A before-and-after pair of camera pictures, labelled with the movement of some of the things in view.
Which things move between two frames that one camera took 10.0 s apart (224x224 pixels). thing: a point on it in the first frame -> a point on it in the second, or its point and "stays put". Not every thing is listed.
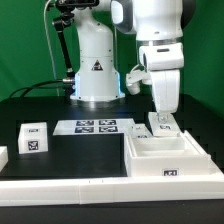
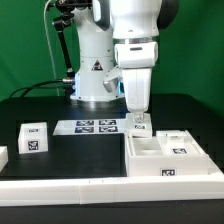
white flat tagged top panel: x=116 y=126 stays put
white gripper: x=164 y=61 -> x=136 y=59
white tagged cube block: x=33 y=138 stays put
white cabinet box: x=175 y=156 stays put
